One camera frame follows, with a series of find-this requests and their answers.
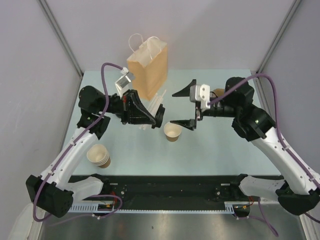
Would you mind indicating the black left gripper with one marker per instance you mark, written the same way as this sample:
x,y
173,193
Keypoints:
x,y
133,111

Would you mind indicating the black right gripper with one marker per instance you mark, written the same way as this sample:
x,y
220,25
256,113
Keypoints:
x,y
191,123

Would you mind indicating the single brown paper cup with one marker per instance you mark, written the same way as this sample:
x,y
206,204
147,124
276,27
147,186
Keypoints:
x,y
172,131

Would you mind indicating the stack of brown paper cups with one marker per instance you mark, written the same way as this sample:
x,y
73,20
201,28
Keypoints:
x,y
99,156

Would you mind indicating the black plastic cup lid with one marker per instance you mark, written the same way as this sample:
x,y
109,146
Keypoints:
x,y
159,115

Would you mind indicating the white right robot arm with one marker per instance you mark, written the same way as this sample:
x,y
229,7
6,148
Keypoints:
x,y
299,190

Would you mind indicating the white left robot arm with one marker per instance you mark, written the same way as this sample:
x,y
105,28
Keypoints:
x,y
51,191

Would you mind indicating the brown paper takeout bag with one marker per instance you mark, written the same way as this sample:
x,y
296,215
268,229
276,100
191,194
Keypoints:
x,y
149,64

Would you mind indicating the brown cardboard cup carrier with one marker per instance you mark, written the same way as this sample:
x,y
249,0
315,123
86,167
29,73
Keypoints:
x,y
218,92

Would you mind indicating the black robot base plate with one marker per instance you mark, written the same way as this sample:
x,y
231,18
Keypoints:
x,y
173,193

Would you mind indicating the right white cable duct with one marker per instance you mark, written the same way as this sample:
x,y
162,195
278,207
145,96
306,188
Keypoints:
x,y
238,206

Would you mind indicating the white cable duct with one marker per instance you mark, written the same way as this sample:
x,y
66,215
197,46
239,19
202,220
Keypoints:
x,y
96,208
238,206

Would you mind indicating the left white cable duct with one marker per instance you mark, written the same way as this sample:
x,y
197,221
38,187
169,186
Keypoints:
x,y
96,208

